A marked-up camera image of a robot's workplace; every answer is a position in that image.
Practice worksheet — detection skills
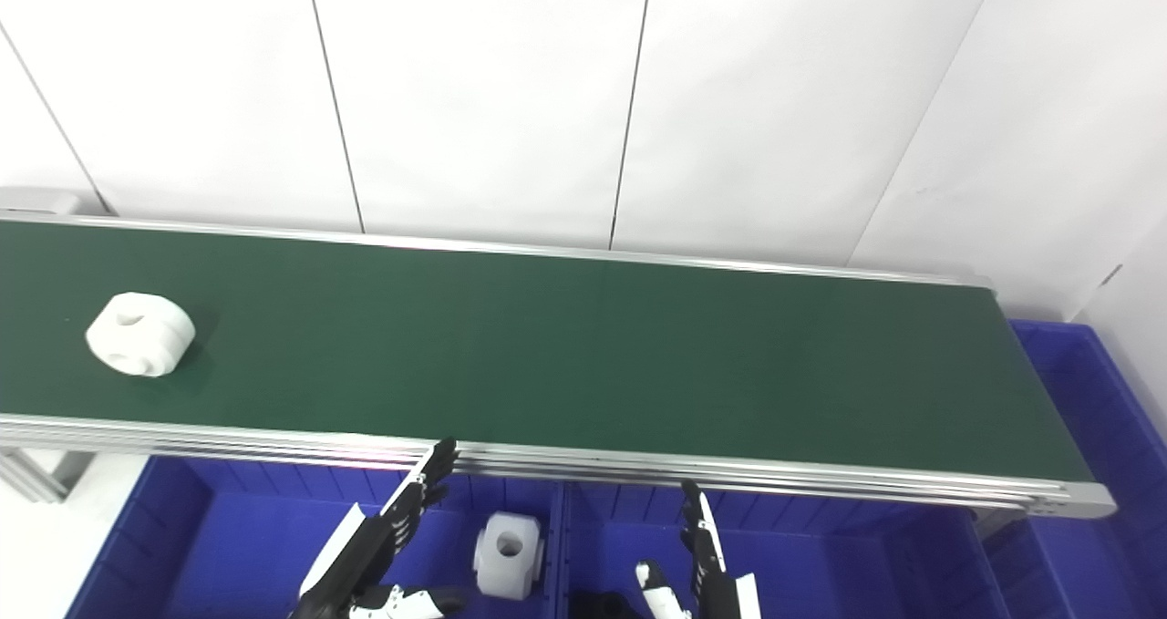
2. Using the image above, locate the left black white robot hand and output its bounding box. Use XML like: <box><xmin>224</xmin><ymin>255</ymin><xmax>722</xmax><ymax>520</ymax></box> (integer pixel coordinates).
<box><xmin>296</xmin><ymin>438</ymin><xmax>468</xmax><ymax>619</ymax></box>

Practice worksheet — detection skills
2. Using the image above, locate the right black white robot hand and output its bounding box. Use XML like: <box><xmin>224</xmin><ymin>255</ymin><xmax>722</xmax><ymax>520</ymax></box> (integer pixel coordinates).
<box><xmin>635</xmin><ymin>482</ymin><xmax>762</xmax><ymax>619</ymax></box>

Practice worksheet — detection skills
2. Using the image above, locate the white round plastic part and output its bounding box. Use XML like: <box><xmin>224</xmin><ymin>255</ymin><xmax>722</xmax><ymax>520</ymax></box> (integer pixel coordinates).
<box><xmin>85</xmin><ymin>292</ymin><xmax>196</xmax><ymax>378</ymax></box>

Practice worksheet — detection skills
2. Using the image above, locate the blue plastic bin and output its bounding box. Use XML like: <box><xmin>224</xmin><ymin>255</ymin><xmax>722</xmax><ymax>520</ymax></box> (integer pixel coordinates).
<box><xmin>974</xmin><ymin>320</ymin><xmax>1167</xmax><ymax>619</ymax></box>
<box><xmin>556</xmin><ymin>480</ymin><xmax>1008</xmax><ymax>619</ymax></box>
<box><xmin>66</xmin><ymin>455</ymin><xmax>563</xmax><ymax>619</ymax></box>

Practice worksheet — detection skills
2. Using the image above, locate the white blocky plastic part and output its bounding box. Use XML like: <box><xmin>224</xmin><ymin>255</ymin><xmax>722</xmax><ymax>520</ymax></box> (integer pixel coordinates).
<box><xmin>473</xmin><ymin>512</ymin><xmax>546</xmax><ymax>600</ymax></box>

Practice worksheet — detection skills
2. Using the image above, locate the green conveyor belt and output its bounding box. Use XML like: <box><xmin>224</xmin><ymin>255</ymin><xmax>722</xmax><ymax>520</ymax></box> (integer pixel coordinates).
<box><xmin>0</xmin><ymin>220</ymin><xmax>1095</xmax><ymax>485</ymax></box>
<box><xmin>0</xmin><ymin>207</ymin><xmax>1118</xmax><ymax>520</ymax></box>

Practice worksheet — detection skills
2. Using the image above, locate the aluminium conveyor support leg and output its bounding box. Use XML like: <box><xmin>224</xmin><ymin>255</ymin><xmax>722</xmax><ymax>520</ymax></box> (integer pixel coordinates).
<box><xmin>0</xmin><ymin>446</ymin><xmax>97</xmax><ymax>503</ymax></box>

